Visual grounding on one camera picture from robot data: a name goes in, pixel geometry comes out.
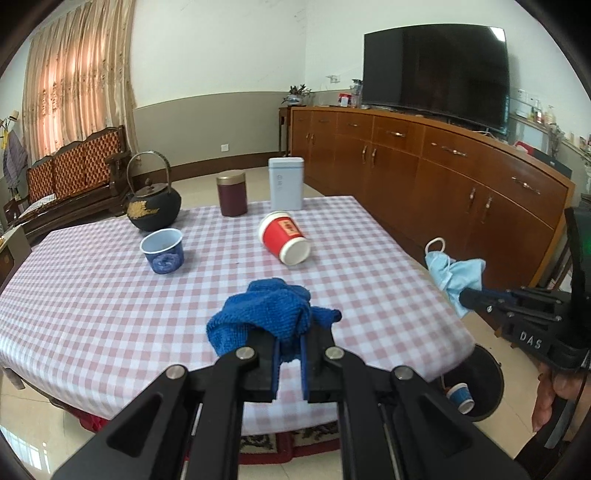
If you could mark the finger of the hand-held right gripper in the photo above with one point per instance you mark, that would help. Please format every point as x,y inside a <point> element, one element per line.
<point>485,296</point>
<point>526,311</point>

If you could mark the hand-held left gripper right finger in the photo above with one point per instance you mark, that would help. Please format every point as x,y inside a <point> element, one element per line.
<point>304,369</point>

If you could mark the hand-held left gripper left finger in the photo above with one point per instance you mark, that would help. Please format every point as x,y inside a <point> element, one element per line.
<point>276,364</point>

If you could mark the blue face mask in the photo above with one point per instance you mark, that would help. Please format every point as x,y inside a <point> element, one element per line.
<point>450,272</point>

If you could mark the blue towel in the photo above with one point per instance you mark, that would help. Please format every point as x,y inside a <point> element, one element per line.
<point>268,304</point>

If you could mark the black trash bin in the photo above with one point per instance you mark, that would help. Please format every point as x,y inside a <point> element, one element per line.
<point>485,369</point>

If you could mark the blue paper cup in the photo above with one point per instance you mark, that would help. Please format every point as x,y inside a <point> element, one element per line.
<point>459,396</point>

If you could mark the person's right hand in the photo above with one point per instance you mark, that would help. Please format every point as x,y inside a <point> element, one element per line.
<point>545,397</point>

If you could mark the dark wooden chair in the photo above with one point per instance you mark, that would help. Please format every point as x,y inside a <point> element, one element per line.
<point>556,267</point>

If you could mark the patterned rug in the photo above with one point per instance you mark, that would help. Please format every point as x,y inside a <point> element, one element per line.
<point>263,441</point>

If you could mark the red paper cup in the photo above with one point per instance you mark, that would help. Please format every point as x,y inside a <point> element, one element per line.
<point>277,233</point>

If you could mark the wooden sideboard cabinet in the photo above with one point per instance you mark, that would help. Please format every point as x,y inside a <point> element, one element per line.
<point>415,175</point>

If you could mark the blue patterned cup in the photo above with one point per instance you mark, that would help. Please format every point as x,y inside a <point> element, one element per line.
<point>166,258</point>

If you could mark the pink checked tablecloth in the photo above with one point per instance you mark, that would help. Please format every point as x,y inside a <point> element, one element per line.
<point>115,314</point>

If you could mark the maroon canister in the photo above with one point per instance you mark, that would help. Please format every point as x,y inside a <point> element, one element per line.
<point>232,196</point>

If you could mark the light blue tin canister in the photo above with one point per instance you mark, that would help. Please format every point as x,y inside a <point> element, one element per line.
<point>286,184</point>

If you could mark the black iron teapot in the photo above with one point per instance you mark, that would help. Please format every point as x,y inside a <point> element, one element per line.
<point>154,207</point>

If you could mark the small wooden stand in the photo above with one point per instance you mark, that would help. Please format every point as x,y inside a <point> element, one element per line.
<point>284,134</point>

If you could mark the black television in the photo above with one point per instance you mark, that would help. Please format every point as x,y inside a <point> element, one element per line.
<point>434,69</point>

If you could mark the small red box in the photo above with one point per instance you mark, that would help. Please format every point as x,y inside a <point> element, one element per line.
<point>345,99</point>

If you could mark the potted plant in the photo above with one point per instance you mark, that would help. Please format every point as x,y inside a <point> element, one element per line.
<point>298,94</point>

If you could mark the wooden quilted sofa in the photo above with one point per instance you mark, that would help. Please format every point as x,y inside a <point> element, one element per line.
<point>74,170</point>

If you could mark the grey jacket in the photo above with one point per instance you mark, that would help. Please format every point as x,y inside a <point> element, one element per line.
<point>16,159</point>

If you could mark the wide patterned beige curtain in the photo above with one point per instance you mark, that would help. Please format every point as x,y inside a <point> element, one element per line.
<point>74,69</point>

